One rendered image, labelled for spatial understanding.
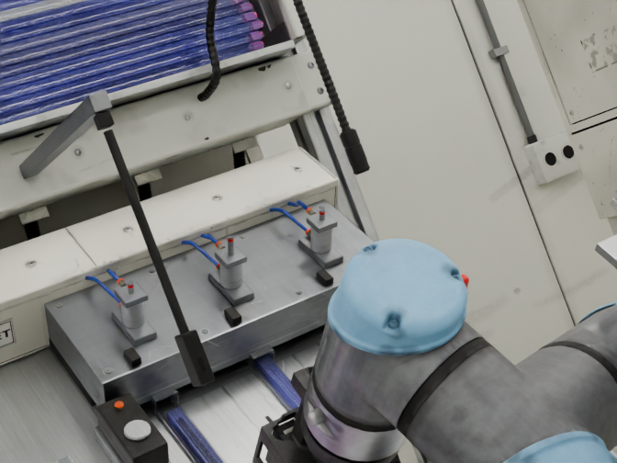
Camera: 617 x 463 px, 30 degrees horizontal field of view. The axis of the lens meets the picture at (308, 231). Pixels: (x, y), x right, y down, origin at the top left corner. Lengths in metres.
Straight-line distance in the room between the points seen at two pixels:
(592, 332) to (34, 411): 0.60
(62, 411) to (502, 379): 0.59
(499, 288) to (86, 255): 2.17
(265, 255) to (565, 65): 1.03
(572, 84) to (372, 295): 1.50
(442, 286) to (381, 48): 2.56
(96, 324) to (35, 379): 0.09
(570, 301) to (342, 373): 2.72
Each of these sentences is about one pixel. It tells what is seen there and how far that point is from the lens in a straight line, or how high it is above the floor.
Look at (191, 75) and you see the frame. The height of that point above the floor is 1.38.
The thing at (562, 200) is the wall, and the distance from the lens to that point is 3.43.
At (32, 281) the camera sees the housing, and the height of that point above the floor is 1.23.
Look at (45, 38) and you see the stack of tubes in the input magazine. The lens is 1.23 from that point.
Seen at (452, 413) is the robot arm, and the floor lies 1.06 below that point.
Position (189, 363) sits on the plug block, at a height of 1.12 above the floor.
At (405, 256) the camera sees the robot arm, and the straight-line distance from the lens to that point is 0.67.
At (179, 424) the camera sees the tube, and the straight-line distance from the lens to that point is 1.11.
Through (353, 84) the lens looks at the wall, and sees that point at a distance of 3.13.
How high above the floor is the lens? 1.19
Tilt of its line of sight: level
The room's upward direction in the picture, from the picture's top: 21 degrees counter-clockwise
